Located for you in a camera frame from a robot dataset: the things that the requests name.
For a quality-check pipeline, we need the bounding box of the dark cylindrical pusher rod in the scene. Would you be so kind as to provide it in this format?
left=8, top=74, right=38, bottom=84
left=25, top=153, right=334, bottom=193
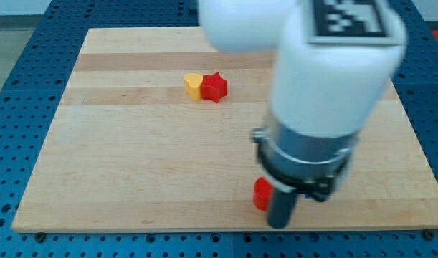
left=267, top=188, right=298, bottom=229

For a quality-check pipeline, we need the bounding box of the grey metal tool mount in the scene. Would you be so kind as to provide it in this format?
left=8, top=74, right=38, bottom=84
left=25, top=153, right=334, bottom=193
left=253, top=111, right=358, bottom=202

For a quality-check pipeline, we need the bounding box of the red circle block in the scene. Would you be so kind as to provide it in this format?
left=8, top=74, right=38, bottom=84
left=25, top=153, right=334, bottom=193
left=252, top=177, right=273, bottom=211

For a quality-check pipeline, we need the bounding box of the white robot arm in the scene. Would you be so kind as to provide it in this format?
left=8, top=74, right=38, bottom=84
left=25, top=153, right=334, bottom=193
left=198, top=0, right=406, bottom=229

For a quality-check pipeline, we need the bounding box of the red star block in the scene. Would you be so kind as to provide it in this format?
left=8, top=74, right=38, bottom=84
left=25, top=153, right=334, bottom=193
left=200, top=72, right=228, bottom=103

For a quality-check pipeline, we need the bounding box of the yellow heart block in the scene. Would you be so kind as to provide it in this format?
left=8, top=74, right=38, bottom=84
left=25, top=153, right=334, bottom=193
left=184, top=73, right=204, bottom=101

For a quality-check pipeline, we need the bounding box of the black white fiducial tag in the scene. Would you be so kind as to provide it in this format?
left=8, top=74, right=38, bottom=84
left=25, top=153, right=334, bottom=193
left=303, top=0, right=406, bottom=46

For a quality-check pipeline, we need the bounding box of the wooden board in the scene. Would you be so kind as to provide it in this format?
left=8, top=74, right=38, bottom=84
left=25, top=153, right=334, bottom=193
left=11, top=27, right=438, bottom=233

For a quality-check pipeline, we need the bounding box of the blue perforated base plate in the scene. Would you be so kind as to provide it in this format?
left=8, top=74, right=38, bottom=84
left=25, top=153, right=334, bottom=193
left=0, top=1, right=438, bottom=257

